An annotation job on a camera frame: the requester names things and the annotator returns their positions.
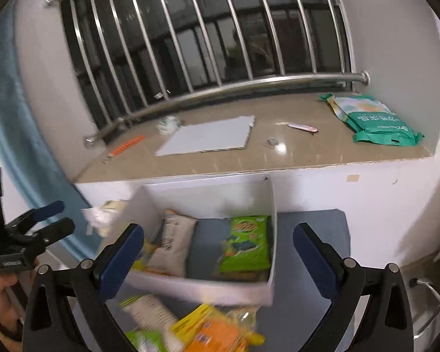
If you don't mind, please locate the clear yellow snack packet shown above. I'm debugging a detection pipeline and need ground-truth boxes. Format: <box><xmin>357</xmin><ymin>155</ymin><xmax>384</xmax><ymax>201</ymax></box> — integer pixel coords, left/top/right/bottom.
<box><xmin>227</xmin><ymin>306</ymin><xmax>266</xmax><ymax>347</ymax></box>

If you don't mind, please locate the green white plastic bag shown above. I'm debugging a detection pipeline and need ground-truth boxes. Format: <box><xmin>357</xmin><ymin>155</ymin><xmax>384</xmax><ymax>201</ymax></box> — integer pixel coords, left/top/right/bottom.
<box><xmin>318</xmin><ymin>93</ymin><xmax>425</xmax><ymax>146</ymax></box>

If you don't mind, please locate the tape roll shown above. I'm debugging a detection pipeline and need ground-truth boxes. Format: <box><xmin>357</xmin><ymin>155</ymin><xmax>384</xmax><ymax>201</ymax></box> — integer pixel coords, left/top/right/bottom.
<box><xmin>157</xmin><ymin>115</ymin><xmax>180</xmax><ymax>135</ymax></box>

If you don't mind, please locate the white cardboard box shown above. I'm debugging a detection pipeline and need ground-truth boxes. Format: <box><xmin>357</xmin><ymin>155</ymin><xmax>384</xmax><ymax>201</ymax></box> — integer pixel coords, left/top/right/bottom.
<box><xmin>123</xmin><ymin>172</ymin><xmax>279</xmax><ymax>307</ymax></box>

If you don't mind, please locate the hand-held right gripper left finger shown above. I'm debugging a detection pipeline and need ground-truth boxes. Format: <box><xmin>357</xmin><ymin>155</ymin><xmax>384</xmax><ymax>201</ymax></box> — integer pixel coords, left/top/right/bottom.
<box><xmin>22</xmin><ymin>223</ymin><xmax>145</xmax><ymax>352</ymax></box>

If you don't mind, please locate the blue-grey tablecloth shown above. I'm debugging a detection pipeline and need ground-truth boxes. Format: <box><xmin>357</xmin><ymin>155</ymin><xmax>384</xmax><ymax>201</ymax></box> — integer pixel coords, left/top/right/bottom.
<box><xmin>110</xmin><ymin>209</ymin><xmax>353</xmax><ymax>352</ymax></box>

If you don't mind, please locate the small green snack packet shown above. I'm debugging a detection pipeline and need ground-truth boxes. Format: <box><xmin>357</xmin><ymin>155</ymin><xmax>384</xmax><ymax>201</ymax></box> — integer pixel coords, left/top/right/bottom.
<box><xmin>125</xmin><ymin>330</ymin><xmax>169</xmax><ymax>352</ymax></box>

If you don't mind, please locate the large green snack packet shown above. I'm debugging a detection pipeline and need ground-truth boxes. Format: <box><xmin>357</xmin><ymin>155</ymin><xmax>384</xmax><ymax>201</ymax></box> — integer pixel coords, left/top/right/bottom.
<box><xmin>213</xmin><ymin>216</ymin><xmax>273</xmax><ymax>275</ymax></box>

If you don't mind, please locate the yellow tissue pack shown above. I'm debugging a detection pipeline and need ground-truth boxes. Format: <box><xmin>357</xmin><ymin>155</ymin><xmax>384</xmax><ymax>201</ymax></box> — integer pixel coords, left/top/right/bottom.
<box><xmin>81</xmin><ymin>200</ymin><xmax>131</xmax><ymax>238</ymax></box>

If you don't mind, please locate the person's left hand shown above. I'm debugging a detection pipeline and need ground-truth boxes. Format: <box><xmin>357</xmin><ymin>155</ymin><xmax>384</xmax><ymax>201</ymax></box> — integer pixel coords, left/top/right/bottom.
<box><xmin>0</xmin><ymin>262</ymin><xmax>39</xmax><ymax>341</ymax></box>

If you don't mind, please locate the white pillow snack packet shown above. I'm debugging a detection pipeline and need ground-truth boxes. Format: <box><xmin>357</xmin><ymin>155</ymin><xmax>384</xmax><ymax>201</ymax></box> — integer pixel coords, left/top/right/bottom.
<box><xmin>145</xmin><ymin>210</ymin><xmax>199</xmax><ymax>277</ymax></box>

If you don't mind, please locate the orange hand tool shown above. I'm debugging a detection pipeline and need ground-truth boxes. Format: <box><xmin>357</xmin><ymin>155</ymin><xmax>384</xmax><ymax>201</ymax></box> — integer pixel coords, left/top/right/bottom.
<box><xmin>102</xmin><ymin>136</ymin><xmax>145</xmax><ymax>164</ymax></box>

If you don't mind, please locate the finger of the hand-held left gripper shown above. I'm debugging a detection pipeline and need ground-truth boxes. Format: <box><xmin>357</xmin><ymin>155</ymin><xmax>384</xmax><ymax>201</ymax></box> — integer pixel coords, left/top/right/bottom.
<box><xmin>5</xmin><ymin>201</ymin><xmax>65</xmax><ymax>236</ymax></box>
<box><xmin>7</xmin><ymin>217</ymin><xmax>76</xmax><ymax>261</ymax></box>

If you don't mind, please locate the blue curtain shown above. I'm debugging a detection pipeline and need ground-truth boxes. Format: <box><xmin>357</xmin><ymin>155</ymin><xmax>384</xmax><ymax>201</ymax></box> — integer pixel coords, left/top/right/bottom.
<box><xmin>0</xmin><ymin>7</ymin><xmax>92</xmax><ymax>265</ymax></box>

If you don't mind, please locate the pink white utility knife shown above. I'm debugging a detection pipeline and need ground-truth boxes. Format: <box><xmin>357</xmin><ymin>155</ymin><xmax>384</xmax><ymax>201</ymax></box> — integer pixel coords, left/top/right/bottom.
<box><xmin>275</xmin><ymin>121</ymin><xmax>318</xmax><ymax>133</ymax></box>

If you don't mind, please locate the orange yellow snack packet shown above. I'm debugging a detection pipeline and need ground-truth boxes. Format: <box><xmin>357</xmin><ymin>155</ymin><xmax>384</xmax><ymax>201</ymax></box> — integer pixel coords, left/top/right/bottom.
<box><xmin>170</xmin><ymin>302</ymin><xmax>244</xmax><ymax>352</ymax></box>

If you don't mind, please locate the white flat board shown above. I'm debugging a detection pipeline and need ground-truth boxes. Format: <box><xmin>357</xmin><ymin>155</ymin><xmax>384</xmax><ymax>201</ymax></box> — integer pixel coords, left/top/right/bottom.
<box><xmin>155</xmin><ymin>115</ymin><xmax>256</xmax><ymax>157</ymax></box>

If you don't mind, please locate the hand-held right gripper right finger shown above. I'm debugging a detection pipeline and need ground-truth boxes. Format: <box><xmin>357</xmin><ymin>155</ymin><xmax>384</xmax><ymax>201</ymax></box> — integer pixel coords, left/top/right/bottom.
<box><xmin>292</xmin><ymin>222</ymin><xmax>415</xmax><ymax>352</ymax></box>

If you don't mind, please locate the white chair with chrome legs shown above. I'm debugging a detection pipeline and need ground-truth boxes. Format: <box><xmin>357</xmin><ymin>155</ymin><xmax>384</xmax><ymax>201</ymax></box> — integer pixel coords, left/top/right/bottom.
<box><xmin>403</xmin><ymin>242</ymin><xmax>440</xmax><ymax>338</ymax></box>

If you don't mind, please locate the steel window grille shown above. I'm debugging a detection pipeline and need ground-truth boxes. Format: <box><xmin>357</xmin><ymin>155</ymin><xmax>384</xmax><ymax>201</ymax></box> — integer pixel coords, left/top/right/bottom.
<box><xmin>44</xmin><ymin>0</ymin><xmax>371</xmax><ymax>149</ymax></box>

